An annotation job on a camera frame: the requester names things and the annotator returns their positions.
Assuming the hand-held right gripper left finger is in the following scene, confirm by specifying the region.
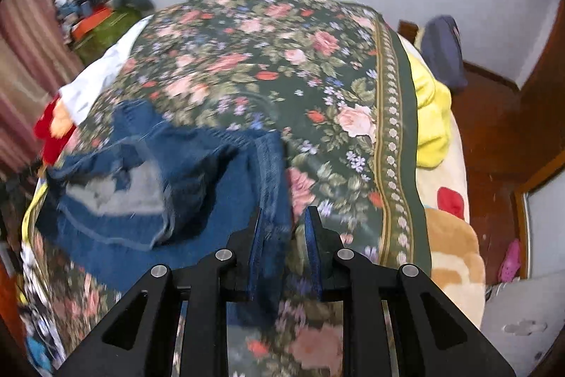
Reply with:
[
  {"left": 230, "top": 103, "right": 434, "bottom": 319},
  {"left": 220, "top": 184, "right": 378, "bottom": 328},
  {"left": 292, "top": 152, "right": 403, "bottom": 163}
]
[{"left": 55, "top": 207, "right": 266, "bottom": 377}]

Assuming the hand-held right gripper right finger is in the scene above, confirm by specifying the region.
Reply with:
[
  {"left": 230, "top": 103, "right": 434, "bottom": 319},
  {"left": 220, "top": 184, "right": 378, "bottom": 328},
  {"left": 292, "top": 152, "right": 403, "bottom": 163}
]
[{"left": 304, "top": 206, "right": 517, "bottom": 377}]

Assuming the blue denim jacket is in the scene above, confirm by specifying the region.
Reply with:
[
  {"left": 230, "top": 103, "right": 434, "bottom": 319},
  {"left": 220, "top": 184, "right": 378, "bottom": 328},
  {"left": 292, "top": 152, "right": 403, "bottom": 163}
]
[{"left": 35, "top": 99, "right": 295, "bottom": 329}]

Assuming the cream cartoon blanket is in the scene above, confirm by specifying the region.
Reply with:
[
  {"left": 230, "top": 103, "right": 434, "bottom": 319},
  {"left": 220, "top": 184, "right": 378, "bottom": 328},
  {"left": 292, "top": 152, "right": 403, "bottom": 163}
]
[{"left": 415, "top": 112, "right": 487, "bottom": 330}]

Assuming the green floral blanket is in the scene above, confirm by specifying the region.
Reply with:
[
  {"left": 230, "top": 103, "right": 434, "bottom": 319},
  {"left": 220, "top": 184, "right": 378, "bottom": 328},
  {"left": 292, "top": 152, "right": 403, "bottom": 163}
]
[{"left": 22, "top": 0, "right": 433, "bottom": 377}]

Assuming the yellow fleece blanket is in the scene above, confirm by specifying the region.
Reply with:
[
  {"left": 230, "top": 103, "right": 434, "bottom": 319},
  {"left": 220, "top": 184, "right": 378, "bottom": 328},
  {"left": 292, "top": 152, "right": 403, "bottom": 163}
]
[{"left": 404, "top": 47, "right": 453, "bottom": 169}]

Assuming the pink slipper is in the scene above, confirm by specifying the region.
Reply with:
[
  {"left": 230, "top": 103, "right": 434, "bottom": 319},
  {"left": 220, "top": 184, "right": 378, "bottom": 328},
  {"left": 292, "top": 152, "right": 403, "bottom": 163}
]
[{"left": 497, "top": 238, "right": 523, "bottom": 283}]

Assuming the white plastic stool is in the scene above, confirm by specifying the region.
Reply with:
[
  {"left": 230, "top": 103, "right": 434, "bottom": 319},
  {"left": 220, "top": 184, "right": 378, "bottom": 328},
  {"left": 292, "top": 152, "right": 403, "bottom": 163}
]
[{"left": 480, "top": 270, "right": 565, "bottom": 377}]

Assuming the pile of printed papers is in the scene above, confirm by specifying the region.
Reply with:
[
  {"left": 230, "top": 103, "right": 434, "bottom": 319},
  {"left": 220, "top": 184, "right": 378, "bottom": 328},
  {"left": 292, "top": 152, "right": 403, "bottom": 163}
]
[{"left": 17, "top": 233, "right": 68, "bottom": 377}]

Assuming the white shirt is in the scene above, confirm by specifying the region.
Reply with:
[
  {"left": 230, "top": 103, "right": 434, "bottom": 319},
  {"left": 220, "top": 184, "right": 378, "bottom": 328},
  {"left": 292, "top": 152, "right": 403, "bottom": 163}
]
[{"left": 59, "top": 17, "right": 153, "bottom": 127}]

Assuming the grey blue backpack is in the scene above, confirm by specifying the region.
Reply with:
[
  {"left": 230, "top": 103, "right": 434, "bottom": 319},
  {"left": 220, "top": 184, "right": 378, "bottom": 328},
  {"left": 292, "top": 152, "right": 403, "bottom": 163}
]
[{"left": 419, "top": 15, "right": 469, "bottom": 92}]

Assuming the red plush toy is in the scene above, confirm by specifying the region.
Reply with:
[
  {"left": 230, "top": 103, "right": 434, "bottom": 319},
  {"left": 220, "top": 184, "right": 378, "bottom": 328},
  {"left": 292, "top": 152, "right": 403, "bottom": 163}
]
[{"left": 34, "top": 93, "right": 78, "bottom": 166}]

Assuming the orange box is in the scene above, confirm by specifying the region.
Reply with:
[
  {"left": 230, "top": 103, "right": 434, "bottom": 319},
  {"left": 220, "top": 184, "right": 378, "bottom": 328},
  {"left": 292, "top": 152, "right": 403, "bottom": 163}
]
[{"left": 70, "top": 5, "right": 114, "bottom": 43}]

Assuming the striped pink curtain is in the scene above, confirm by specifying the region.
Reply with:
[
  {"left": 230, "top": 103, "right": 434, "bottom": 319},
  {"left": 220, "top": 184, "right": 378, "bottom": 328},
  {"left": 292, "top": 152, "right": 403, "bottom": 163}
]
[{"left": 0, "top": 0, "right": 85, "bottom": 181}]

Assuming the wooden bed frame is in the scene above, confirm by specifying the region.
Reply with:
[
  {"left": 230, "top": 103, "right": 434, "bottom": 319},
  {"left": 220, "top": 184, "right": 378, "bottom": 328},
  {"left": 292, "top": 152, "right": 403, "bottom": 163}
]
[{"left": 397, "top": 19, "right": 421, "bottom": 47}]

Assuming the wooden door frame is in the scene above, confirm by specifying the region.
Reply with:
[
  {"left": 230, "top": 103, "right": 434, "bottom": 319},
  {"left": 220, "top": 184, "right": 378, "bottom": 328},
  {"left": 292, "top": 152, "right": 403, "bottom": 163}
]
[{"left": 511, "top": 0, "right": 565, "bottom": 279}]

